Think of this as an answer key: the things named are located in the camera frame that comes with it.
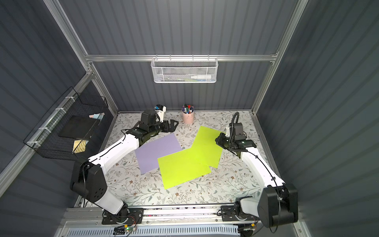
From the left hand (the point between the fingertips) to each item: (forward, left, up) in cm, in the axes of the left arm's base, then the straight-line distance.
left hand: (174, 123), depth 83 cm
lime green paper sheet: (-15, -3, -25) cm, 29 cm away
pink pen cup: (+19, -7, -18) cm, 27 cm away
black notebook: (-7, +48, +5) cm, 49 cm away
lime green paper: (0, -20, -28) cm, 35 cm away
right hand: (-7, -24, -7) cm, 26 cm away
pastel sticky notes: (+3, +44, +3) cm, 44 cm away
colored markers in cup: (+22, -7, -11) cm, 26 cm away
